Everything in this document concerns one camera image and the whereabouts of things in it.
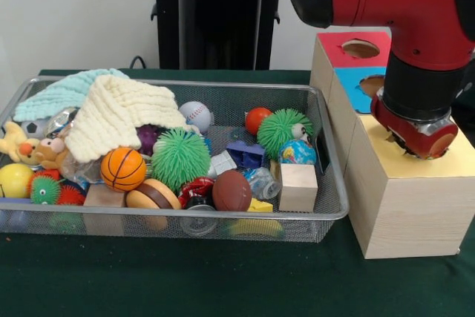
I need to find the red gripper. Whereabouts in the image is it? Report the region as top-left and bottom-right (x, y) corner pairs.
(370, 94), (459, 161)

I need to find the cream waffle cloth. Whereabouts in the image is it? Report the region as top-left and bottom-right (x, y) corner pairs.
(65, 74), (189, 163)

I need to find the wooden box with three holes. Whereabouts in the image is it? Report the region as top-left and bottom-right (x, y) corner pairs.
(308, 30), (475, 260)

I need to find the clear mesh bin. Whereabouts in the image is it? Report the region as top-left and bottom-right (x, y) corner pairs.
(0, 75), (350, 244)

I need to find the globe print ball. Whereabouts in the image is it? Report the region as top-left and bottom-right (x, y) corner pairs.
(278, 140), (318, 166)

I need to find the plain wooden cube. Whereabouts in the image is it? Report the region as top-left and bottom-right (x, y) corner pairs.
(278, 163), (319, 213)

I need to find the green spiky ball with eyes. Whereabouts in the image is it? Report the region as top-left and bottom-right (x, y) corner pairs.
(257, 108), (315, 160)

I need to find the brown toy football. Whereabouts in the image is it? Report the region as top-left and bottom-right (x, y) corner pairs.
(212, 170), (252, 212)

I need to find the dark green table cloth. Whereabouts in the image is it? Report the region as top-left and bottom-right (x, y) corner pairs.
(0, 68), (475, 317)

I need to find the green spiky rubber ball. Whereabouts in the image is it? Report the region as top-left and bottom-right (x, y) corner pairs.
(151, 127), (212, 194)

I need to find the toy burger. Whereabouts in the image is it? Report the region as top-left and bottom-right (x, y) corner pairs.
(125, 178), (183, 210)

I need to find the orange toy basketball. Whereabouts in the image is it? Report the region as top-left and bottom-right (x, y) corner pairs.
(100, 147), (148, 192)

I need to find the mint waffle cloth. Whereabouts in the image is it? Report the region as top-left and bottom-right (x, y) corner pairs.
(13, 68), (129, 123)

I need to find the yellow smiley ball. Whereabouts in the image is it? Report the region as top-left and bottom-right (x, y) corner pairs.
(0, 163), (35, 198)

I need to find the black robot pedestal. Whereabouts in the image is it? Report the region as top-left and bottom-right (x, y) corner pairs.
(142, 0), (284, 71)

